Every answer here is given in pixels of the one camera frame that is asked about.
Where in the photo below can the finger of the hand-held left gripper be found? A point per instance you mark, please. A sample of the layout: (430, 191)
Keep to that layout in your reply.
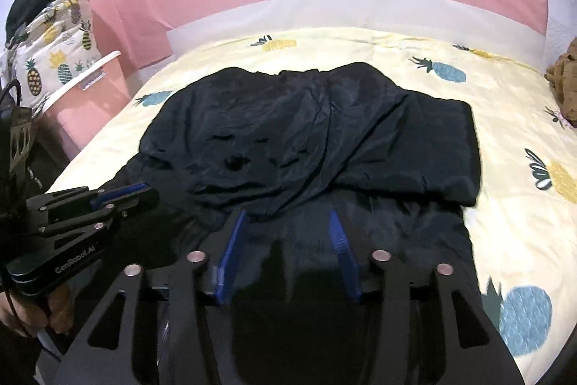
(85, 222)
(126, 193)

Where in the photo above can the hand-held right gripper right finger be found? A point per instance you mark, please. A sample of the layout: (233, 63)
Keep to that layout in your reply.
(345, 258)

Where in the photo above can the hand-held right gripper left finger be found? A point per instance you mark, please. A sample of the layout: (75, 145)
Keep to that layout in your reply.
(232, 258)

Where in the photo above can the black puffer jacket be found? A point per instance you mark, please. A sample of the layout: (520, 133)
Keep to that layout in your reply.
(293, 132)

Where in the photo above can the person's left hand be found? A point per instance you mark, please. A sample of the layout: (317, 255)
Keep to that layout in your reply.
(61, 308)

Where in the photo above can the pink basket with white rim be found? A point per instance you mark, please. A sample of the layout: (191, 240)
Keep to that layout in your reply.
(94, 110)

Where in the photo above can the white pineapple print quilt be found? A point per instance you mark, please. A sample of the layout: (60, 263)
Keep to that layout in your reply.
(49, 51)

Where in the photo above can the yellow pineapple print bed sheet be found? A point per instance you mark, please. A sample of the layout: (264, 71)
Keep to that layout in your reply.
(509, 105)

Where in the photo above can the white bed headboard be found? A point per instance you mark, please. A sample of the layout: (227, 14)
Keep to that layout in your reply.
(360, 13)

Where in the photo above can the brown teddy bear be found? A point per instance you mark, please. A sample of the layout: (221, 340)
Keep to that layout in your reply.
(563, 83)

